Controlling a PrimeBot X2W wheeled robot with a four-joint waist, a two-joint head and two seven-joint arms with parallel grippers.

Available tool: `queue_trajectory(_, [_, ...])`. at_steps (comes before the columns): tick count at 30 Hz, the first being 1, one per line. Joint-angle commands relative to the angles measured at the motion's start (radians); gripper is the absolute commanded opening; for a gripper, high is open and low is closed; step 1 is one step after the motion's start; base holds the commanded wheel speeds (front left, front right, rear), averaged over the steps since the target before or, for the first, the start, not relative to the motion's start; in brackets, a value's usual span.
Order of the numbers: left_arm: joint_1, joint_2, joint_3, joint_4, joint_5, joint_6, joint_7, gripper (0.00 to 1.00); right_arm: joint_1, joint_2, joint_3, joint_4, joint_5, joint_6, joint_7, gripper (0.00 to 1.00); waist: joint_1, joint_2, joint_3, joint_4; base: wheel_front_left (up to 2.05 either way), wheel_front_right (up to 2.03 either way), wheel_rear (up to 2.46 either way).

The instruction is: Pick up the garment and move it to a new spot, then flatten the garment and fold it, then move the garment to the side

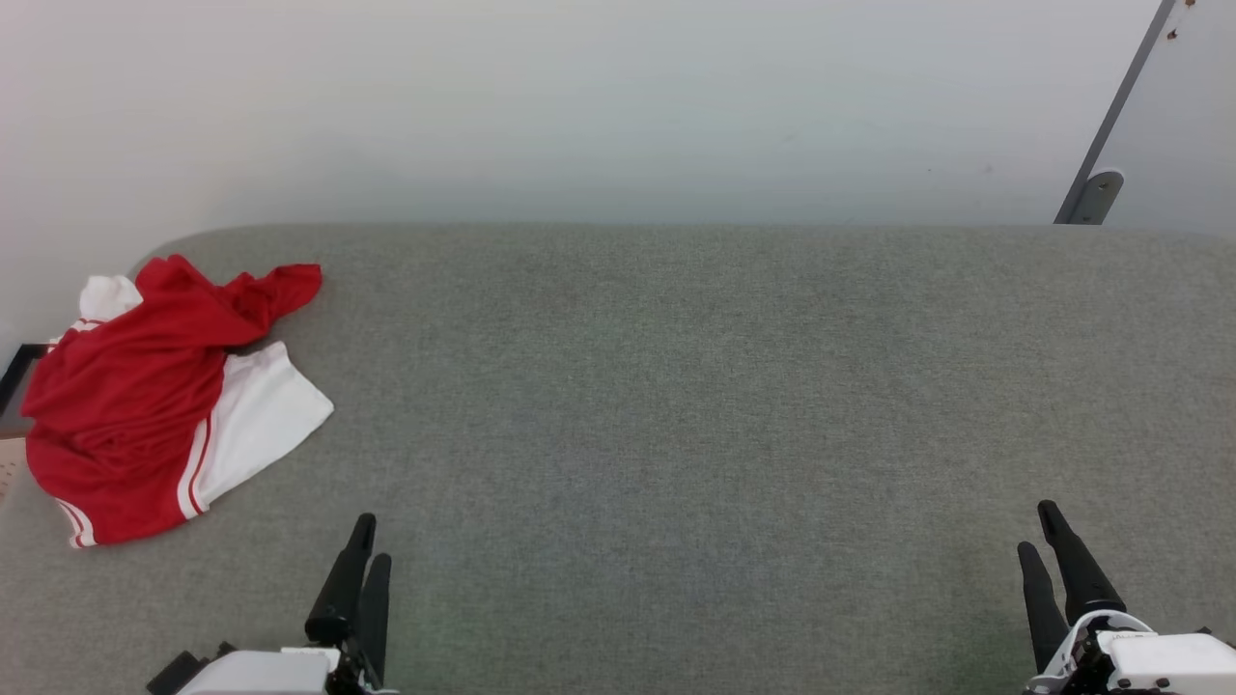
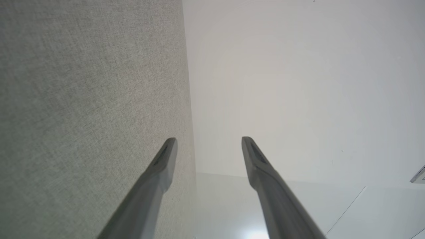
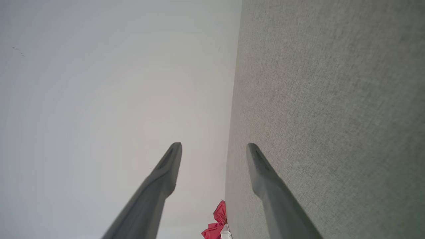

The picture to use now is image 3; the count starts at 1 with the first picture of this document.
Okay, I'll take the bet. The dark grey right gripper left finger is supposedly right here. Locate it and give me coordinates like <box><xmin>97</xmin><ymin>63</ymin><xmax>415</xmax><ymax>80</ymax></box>
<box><xmin>101</xmin><ymin>142</ymin><xmax>183</xmax><ymax>239</ymax></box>

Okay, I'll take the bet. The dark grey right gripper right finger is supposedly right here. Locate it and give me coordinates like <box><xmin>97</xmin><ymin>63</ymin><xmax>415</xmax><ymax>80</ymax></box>
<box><xmin>246</xmin><ymin>143</ymin><xmax>324</xmax><ymax>239</ymax></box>

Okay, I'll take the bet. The red and white basketball jersey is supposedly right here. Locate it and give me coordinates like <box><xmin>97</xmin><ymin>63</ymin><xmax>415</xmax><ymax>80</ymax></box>
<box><xmin>201</xmin><ymin>200</ymin><xmax>233</xmax><ymax>239</ymax></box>

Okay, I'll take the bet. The grey fabric panel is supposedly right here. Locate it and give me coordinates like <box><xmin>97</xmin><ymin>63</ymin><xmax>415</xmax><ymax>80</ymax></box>
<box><xmin>225</xmin><ymin>0</ymin><xmax>425</xmax><ymax>239</ymax></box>

